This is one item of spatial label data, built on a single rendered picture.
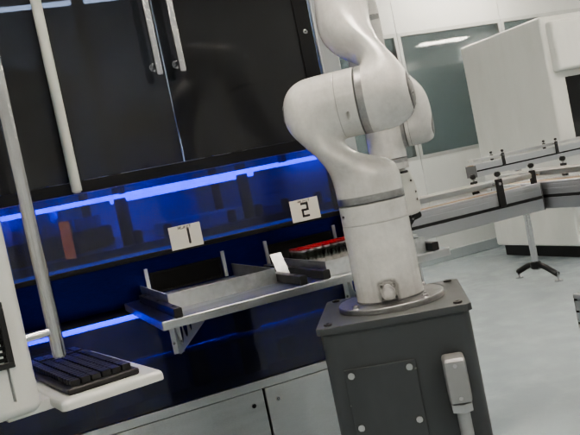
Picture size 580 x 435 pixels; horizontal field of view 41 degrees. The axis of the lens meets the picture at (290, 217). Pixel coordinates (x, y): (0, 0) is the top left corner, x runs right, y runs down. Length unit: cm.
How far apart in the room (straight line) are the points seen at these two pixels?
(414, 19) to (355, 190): 659
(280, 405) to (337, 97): 105
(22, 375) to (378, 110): 77
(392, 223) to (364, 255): 7
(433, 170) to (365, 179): 641
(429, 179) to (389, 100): 638
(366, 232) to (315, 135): 19
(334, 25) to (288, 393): 108
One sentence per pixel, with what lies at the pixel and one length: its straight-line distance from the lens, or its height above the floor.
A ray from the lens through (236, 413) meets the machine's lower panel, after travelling 212.
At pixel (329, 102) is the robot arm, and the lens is 135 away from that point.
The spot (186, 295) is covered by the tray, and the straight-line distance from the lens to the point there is 177.
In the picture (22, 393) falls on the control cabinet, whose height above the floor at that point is 84.
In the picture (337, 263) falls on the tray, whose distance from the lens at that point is 176.
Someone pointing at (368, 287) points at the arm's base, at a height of 90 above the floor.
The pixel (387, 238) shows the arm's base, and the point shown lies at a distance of 135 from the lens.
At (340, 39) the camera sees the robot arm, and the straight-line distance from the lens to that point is 144.
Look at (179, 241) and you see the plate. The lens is 203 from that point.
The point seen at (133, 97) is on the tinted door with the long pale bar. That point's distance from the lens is 205.
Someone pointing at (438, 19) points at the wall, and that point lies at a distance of 803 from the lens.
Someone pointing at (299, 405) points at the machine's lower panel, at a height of 50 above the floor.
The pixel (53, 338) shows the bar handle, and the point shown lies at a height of 92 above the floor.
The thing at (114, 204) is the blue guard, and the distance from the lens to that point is 200.
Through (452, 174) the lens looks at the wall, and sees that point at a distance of 785.
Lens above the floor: 112
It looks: 3 degrees down
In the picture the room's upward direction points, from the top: 12 degrees counter-clockwise
